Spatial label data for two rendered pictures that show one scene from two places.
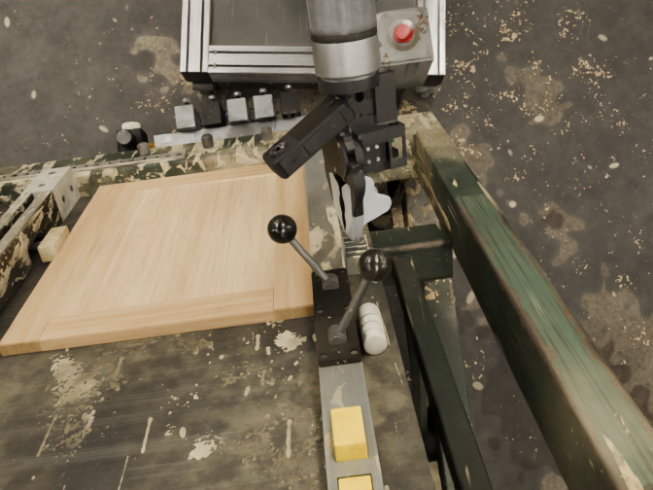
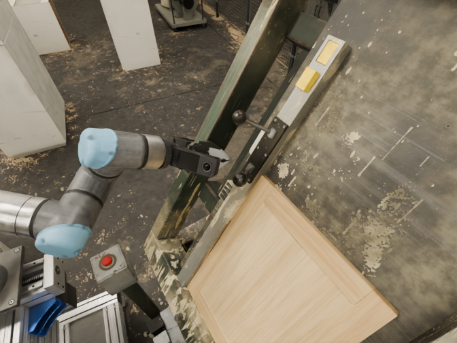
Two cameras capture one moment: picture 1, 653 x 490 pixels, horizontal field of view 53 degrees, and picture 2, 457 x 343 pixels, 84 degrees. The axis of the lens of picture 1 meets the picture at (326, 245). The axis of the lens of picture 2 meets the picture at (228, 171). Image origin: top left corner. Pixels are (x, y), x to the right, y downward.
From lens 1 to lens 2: 0.61 m
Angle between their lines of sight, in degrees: 45
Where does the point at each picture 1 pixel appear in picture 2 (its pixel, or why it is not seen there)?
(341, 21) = (136, 137)
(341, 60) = (155, 140)
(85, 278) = (318, 322)
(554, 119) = (126, 243)
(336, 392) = (294, 107)
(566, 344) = (234, 71)
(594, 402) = (250, 43)
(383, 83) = not seen: hidden behind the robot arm
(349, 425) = (305, 77)
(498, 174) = not seen: hidden behind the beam
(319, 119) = (185, 155)
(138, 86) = not seen: outside the picture
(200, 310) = (294, 220)
